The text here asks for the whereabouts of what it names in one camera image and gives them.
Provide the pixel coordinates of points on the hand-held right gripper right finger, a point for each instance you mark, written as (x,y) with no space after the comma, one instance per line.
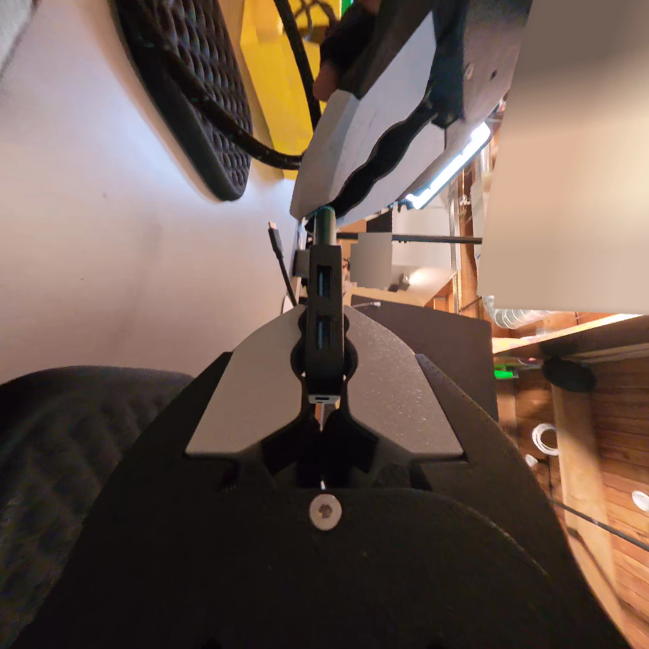
(405,405)

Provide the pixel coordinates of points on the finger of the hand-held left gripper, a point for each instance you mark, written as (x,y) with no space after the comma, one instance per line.
(436,152)
(355,137)

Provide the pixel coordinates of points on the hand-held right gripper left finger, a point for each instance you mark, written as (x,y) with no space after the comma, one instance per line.
(243,400)

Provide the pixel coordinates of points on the black square adapter hub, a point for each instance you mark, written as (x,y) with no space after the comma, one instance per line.
(324,355)

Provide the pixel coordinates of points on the yellow plastic bin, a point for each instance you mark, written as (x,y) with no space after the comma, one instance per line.
(274,76)

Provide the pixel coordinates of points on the person's left hand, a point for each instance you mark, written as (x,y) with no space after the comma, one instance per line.
(329,83)

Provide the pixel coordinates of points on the LED light panel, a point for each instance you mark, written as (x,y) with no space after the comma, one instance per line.
(451,167)

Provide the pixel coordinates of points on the bright green object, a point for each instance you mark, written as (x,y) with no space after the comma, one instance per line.
(505,375)

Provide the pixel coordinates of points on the black quilted mat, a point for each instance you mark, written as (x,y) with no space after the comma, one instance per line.
(213,101)

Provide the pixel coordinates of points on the black padded cushion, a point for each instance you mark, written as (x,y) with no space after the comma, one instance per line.
(61,481)

